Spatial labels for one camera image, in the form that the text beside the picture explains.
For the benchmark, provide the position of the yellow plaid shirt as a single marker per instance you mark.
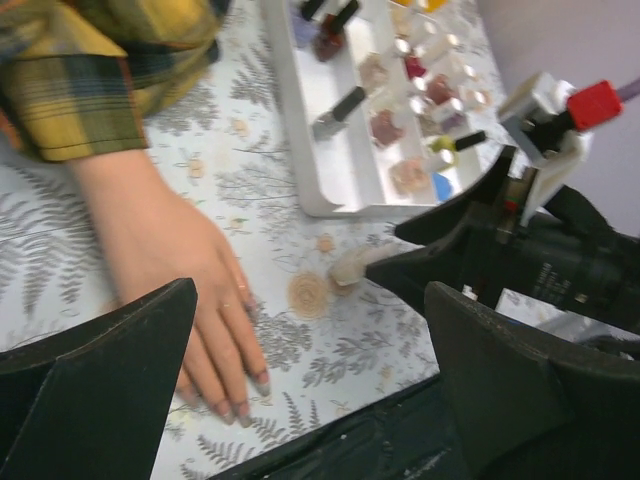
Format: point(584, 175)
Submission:
point(79, 77)

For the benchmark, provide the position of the lilac polish bottle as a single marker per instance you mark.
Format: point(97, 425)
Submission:
point(302, 16)

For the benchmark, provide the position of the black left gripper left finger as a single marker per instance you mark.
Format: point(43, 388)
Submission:
point(91, 402)

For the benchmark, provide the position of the clear nail polish bottle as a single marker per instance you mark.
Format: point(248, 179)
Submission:
point(350, 268)

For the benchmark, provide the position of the clear polish bottle white cap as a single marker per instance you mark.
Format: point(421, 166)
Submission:
point(374, 69)

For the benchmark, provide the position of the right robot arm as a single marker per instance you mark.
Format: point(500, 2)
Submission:
point(479, 244)

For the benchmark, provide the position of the pale glitter polish bottle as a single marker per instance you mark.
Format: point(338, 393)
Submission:
point(446, 76)

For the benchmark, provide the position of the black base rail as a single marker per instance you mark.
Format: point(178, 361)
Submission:
point(408, 435)

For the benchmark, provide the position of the floral table mat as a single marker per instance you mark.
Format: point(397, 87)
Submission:
point(224, 149)

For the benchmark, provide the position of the glitter polish bottle black cap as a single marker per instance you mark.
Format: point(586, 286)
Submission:
point(334, 120)

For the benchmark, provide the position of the blue polish bottle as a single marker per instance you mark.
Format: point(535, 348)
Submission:
point(446, 185)

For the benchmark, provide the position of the dark red polish bottle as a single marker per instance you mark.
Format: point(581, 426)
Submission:
point(330, 37)

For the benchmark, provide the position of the red glitter polish bottle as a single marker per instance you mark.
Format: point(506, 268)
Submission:
point(421, 56)

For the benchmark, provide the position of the yellow polish bottle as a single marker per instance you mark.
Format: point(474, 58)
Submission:
point(456, 145)

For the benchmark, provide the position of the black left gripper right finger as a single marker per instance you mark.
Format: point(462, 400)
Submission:
point(529, 405)

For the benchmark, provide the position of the white divided tray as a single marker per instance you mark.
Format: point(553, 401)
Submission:
point(347, 175)

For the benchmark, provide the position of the pink iridescent polish bottle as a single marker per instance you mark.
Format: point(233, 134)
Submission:
point(390, 124)

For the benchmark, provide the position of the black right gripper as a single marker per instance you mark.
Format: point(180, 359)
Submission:
point(567, 256)

